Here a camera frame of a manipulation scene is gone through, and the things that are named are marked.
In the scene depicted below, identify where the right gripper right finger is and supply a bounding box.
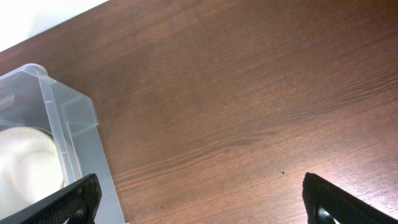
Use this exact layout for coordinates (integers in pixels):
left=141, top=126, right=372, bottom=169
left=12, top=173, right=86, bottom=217
left=302, top=172, right=397, bottom=224

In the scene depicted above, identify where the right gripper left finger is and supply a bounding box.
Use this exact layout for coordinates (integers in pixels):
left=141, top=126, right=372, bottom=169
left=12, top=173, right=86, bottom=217
left=1, top=174, right=102, bottom=224

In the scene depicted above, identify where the cream bowl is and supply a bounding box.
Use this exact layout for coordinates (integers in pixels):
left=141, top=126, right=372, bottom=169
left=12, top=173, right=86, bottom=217
left=1, top=127, right=65, bottom=219

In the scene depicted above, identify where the clear plastic storage bin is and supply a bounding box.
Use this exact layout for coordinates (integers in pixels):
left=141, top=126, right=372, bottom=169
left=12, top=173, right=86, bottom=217
left=1, top=63, right=125, bottom=223

